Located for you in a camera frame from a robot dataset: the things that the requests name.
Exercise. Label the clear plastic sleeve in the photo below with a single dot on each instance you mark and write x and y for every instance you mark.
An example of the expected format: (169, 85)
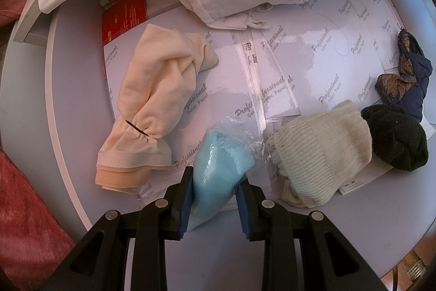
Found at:
(252, 72)

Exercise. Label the dark sock bundle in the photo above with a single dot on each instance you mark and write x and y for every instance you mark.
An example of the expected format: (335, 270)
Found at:
(395, 137)

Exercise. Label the white bedside nightstand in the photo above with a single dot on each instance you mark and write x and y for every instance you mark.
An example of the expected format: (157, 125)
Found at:
(78, 90)

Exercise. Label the red blanket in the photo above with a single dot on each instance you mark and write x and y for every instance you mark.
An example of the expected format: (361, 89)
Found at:
(27, 209)

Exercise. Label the navy gold patterned sock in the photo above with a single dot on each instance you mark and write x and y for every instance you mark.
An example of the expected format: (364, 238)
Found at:
(412, 79)

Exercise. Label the cream ribbed socks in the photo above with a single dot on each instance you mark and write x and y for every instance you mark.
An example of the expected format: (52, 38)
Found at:
(323, 147)

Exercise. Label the red booklet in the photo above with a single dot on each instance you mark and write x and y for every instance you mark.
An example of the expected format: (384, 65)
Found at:
(122, 15)

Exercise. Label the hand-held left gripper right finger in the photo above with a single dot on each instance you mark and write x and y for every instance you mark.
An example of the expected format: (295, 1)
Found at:
(242, 209)

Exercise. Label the glossy printed paper sheets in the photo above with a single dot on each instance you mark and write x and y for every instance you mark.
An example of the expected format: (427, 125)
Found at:
(306, 49)

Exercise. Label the brass threaded object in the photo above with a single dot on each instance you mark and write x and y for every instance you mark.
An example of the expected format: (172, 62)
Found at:
(417, 265)

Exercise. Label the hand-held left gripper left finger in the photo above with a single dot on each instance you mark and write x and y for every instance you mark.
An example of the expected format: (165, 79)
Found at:
(186, 202)

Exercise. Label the white card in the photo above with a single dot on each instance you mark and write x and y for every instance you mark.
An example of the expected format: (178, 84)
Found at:
(361, 180)

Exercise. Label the cream cloth bundle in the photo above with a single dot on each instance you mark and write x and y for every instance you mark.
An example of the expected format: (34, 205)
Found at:
(153, 90)

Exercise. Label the blue cloth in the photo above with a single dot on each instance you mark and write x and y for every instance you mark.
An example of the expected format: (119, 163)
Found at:
(218, 168)

